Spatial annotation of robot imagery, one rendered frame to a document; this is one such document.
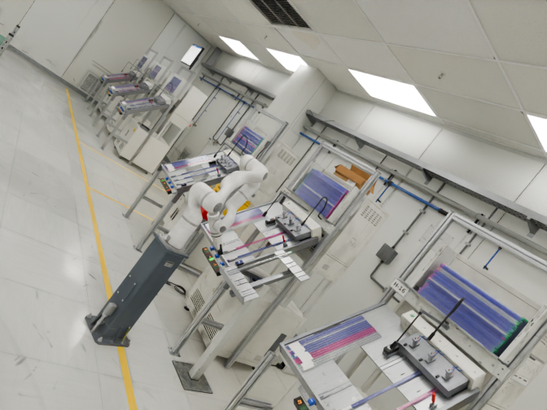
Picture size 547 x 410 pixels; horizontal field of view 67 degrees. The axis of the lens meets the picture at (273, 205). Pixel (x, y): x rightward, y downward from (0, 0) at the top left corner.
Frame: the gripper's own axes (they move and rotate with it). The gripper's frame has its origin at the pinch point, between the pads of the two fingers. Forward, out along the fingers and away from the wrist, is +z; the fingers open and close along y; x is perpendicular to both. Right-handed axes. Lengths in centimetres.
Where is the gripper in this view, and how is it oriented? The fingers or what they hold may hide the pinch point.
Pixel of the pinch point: (220, 252)
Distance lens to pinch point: 289.5
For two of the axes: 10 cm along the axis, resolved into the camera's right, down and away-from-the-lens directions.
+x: 8.9, -2.8, 3.5
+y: 4.4, 4.1, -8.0
